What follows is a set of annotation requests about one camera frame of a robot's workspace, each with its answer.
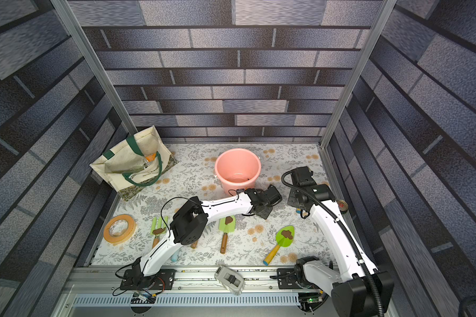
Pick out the pink plastic bucket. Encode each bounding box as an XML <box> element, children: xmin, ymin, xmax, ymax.
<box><xmin>214</xmin><ymin>148</ymin><xmax>262</xmax><ymax>195</ymax></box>

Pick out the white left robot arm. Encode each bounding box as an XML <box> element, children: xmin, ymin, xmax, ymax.
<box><xmin>116</xmin><ymin>185</ymin><xmax>282</xmax><ymax>291</ymax></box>

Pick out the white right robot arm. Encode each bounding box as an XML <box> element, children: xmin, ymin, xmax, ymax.
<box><xmin>282</xmin><ymin>166</ymin><xmax>394</xmax><ymax>316</ymax></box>

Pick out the blue trowel with soil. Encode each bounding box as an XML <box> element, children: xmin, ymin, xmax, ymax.
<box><xmin>171</xmin><ymin>250</ymin><xmax>180</xmax><ymax>263</ymax></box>

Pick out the orange tape roll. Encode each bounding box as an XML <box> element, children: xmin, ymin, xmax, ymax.
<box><xmin>103</xmin><ymin>215</ymin><xmax>136</xmax><ymax>245</ymax></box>

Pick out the cream canvas tote bag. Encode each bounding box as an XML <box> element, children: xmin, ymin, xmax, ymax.
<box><xmin>90</xmin><ymin>126</ymin><xmax>177</xmax><ymax>202</ymax></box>

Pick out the green shovel brown handle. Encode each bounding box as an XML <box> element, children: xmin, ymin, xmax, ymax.
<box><xmin>218</xmin><ymin>216</ymin><xmax>236</xmax><ymax>254</ymax></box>

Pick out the green trowel yellow handle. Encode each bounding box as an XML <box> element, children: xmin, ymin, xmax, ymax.
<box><xmin>263</xmin><ymin>225</ymin><xmax>295</xmax><ymax>265</ymax></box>

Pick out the green hand rake wooden handle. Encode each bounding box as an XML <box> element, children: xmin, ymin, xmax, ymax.
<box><xmin>150</xmin><ymin>216</ymin><xmax>169</xmax><ymax>248</ymax></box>

